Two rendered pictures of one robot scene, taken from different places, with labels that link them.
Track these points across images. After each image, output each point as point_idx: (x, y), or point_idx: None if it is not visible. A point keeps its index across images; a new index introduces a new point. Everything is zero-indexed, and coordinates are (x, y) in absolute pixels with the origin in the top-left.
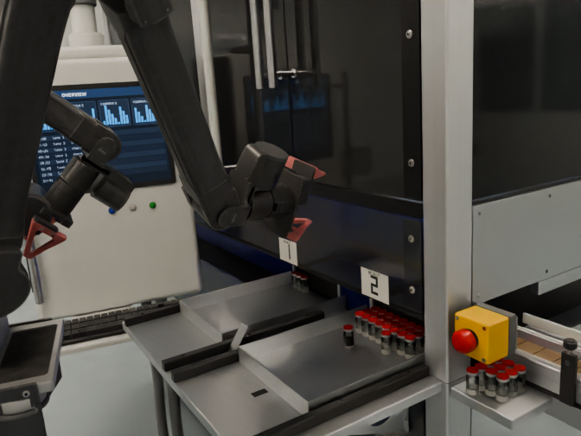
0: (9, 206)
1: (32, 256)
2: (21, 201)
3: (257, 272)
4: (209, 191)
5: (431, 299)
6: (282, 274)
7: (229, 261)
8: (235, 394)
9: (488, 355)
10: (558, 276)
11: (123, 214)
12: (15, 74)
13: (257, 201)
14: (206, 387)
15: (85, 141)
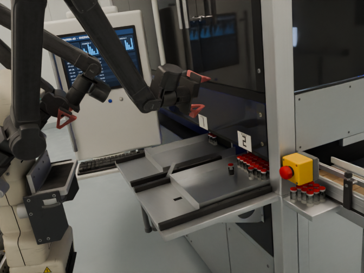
0: (31, 105)
1: (60, 128)
2: (36, 103)
3: (192, 134)
4: (136, 93)
5: (271, 149)
6: (203, 135)
7: (177, 127)
8: (165, 199)
9: (299, 180)
10: (357, 135)
11: (116, 103)
12: (23, 43)
13: (166, 97)
14: (151, 195)
15: (82, 66)
